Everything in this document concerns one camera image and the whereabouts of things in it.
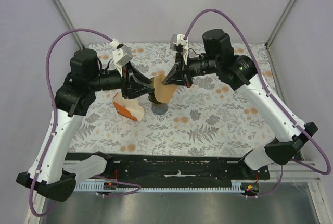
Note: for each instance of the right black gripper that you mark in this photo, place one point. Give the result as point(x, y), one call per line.
point(184, 77)

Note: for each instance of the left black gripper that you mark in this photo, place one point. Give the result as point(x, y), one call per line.
point(129, 82)

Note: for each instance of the brown paper coffee filter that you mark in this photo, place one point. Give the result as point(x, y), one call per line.
point(169, 89)

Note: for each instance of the orange coffee filter box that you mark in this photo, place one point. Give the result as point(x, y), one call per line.
point(128, 108)

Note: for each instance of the dark glass dripper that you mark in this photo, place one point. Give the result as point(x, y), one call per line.
point(153, 99)

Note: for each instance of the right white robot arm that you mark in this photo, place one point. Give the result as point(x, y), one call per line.
point(240, 73)

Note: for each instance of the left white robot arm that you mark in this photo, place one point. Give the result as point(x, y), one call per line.
point(47, 176)

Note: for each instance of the floral patterned table mat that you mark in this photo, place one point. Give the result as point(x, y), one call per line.
point(207, 119)

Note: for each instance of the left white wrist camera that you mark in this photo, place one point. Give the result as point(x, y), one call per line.
point(121, 55)

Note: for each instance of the black mounting base plate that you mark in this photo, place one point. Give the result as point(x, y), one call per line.
point(180, 171)

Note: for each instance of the left aluminium frame post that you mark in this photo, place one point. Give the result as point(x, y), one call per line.
point(63, 14)

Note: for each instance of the aluminium frame post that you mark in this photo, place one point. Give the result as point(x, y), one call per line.
point(280, 22)
point(63, 14)

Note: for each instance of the right aluminium frame post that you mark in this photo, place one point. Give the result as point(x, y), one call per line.
point(280, 22)

